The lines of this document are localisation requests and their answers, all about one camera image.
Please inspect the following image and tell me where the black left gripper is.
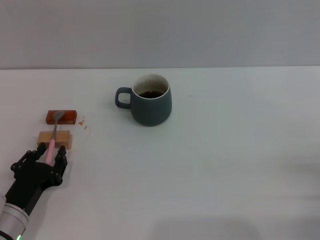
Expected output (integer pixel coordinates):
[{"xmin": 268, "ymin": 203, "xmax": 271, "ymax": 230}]
[{"xmin": 4, "ymin": 141, "xmax": 69, "ymax": 216}]

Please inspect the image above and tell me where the grey ceramic cup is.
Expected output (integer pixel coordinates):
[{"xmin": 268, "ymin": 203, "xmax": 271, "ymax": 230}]
[{"xmin": 114, "ymin": 73, "xmax": 173, "ymax": 127}]

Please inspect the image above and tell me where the red-brown rectangular block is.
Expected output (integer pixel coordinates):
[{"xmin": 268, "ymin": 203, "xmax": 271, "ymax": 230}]
[{"xmin": 46, "ymin": 109, "xmax": 78, "ymax": 126}]

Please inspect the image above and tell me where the tan wooden block rest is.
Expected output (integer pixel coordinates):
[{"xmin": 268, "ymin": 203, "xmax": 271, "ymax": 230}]
[{"xmin": 37, "ymin": 130, "xmax": 74, "ymax": 151}]

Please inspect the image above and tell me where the pink handled metal spoon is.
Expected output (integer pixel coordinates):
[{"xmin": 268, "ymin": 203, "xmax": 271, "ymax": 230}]
[{"xmin": 45, "ymin": 111, "xmax": 66, "ymax": 166}]

